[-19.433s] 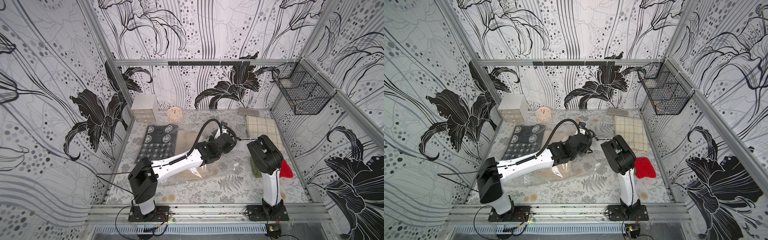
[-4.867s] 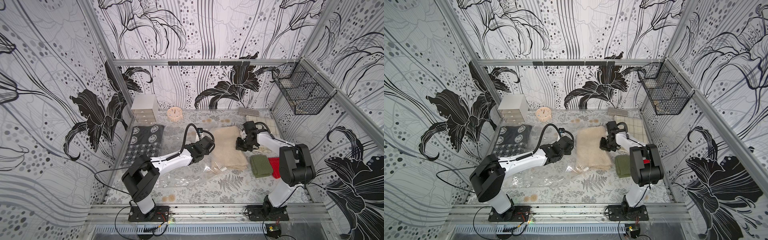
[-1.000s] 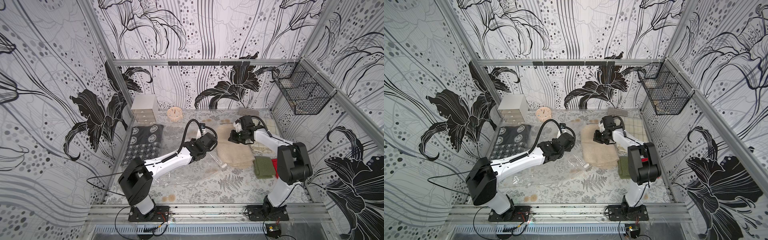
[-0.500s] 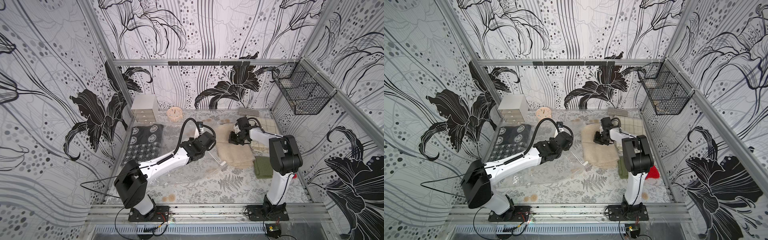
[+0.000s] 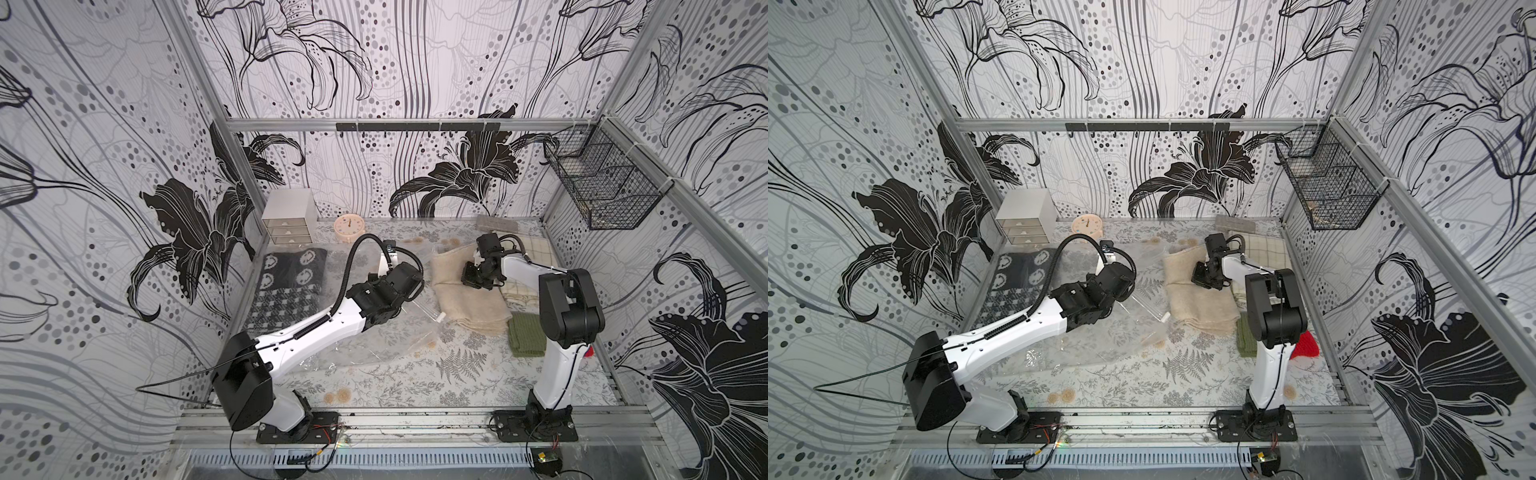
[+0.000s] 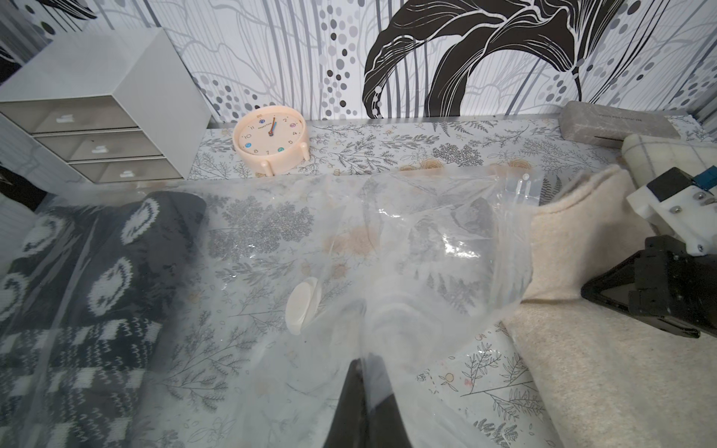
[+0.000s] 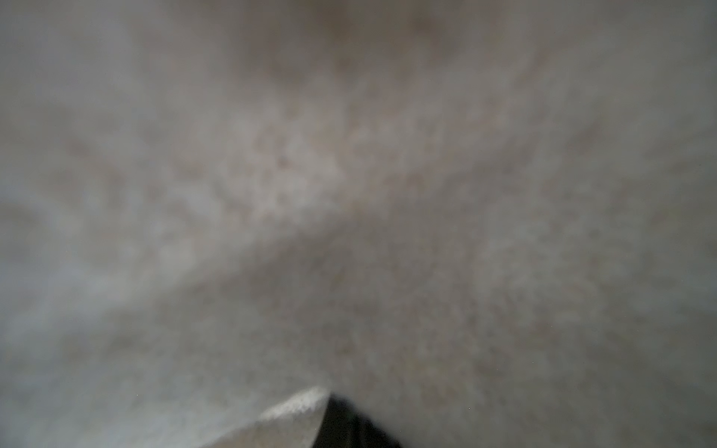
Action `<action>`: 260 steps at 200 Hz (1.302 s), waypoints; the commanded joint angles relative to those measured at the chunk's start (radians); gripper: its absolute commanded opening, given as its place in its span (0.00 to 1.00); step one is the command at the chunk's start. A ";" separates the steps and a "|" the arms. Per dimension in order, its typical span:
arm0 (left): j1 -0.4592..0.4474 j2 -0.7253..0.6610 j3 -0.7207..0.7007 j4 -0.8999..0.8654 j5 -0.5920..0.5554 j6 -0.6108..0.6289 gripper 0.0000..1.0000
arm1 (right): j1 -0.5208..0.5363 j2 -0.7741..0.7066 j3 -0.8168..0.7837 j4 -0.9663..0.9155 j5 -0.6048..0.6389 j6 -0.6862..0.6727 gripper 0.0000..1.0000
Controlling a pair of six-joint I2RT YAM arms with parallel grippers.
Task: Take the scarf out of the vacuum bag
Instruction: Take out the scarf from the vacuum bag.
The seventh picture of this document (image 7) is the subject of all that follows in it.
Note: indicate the beige fluffy scarf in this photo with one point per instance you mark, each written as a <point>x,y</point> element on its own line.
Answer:
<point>483,223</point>

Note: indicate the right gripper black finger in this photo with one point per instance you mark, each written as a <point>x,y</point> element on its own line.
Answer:
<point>343,426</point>

